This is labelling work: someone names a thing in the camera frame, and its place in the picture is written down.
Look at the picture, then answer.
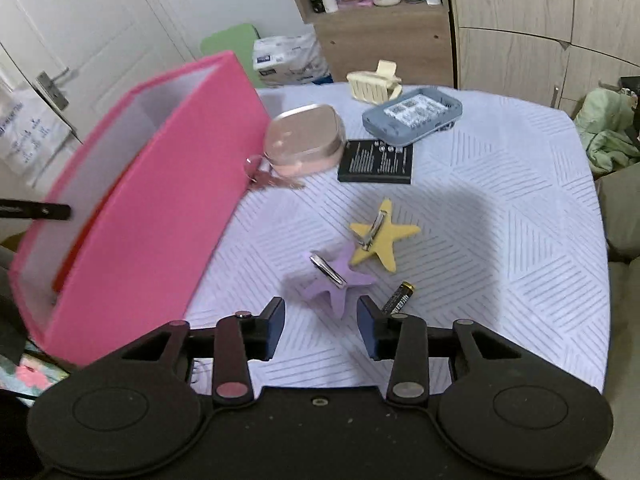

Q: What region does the white tissue package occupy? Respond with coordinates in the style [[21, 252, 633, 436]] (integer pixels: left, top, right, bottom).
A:
[[252, 32, 331, 87]]

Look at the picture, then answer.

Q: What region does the colourful floral cloth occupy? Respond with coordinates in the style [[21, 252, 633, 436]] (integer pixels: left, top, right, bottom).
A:
[[0, 354, 68, 398]]

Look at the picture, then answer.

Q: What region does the wooden shelf cabinet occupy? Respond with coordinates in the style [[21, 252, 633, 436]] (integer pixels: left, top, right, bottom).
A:
[[294, 0, 457, 88]]

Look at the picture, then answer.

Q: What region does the purple star hair clip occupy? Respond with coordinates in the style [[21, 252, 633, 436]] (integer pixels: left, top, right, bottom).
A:
[[302, 242, 376, 318]]

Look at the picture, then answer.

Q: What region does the white patterned tablecloth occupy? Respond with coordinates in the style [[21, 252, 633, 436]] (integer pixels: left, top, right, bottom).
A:
[[186, 91, 610, 388]]

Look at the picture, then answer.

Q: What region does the green cloth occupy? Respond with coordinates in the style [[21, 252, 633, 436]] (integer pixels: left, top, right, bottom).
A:
[[574, 88, 639, 178]]

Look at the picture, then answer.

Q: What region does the grey router back cover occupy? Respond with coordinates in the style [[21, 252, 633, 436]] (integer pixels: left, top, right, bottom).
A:
[[362, 87, 463, 148]]

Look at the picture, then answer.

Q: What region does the cream hair claw clip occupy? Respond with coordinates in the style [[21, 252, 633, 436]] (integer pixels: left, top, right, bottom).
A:
[[346, 60, 402, 105]]

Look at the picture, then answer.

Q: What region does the white plastic bag on door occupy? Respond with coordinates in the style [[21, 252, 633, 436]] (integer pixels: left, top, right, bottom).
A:
[[1, 81, 73, 188]]

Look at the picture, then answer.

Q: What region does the silver door handle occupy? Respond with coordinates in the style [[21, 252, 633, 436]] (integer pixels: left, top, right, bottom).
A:
[[37, 67, 70, 110]]

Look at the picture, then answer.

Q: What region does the black flat battery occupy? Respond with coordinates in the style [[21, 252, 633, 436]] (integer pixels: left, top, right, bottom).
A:
[[337, 140, 413, 185]]

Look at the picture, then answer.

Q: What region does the black AA battery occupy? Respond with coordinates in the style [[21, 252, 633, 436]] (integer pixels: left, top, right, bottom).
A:
[[382, 281, 416, 315]]

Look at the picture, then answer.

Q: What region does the rose gold compact case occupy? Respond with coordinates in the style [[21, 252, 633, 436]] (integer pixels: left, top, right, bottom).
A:
[[264, 104, 346, 178]]

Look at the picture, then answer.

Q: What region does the yellow star hair clip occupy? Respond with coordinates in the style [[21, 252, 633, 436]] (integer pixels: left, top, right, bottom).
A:
[[349, 198, 421, 273]]

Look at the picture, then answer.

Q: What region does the pink storage box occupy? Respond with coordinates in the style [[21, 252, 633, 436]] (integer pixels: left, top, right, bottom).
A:
[[9, 51, 270, 366]]

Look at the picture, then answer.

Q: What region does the red patterned gift box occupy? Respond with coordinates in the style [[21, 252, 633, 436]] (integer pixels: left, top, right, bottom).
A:
[[52, 191, 112, 294]]

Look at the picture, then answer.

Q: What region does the white door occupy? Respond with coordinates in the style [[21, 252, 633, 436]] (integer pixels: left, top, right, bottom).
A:
[[1, 0, 192, 139]]

